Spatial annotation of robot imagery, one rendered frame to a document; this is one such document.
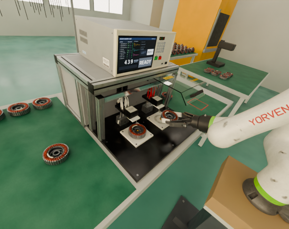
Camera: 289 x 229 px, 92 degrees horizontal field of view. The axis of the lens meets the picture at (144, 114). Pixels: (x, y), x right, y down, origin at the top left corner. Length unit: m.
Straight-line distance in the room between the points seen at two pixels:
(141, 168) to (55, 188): 0.38
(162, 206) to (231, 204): 0.88
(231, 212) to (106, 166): 0.57
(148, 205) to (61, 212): 0.94
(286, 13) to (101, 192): 5.78
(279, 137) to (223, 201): 0.36
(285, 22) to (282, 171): 5.31
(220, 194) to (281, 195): 0.20
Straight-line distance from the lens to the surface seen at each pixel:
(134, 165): 0.76
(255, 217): 0.81
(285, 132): 0.81
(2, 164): 0.93
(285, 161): 0.72
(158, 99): 0.99
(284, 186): 0.74
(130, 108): 0.84
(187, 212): 1.59
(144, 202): 1.52
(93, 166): 0.78
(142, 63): 0.82
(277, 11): 5.87
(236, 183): 0.84
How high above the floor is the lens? 1.40
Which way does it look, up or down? 37 degrees down
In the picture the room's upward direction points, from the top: 11 degrees clockwise
